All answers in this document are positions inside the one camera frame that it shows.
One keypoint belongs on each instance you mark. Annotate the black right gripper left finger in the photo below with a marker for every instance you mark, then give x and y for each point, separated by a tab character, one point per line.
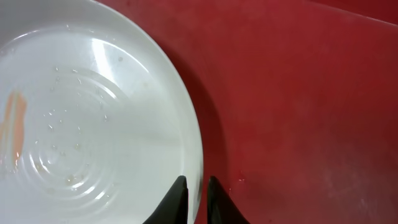
173	209

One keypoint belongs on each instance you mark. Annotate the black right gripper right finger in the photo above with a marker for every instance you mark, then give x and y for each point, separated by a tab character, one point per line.
220	207

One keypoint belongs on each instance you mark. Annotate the white plate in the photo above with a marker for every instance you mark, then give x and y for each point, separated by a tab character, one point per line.
96	123

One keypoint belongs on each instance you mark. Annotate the red plastic tray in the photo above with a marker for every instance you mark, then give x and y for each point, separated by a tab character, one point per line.
296	101

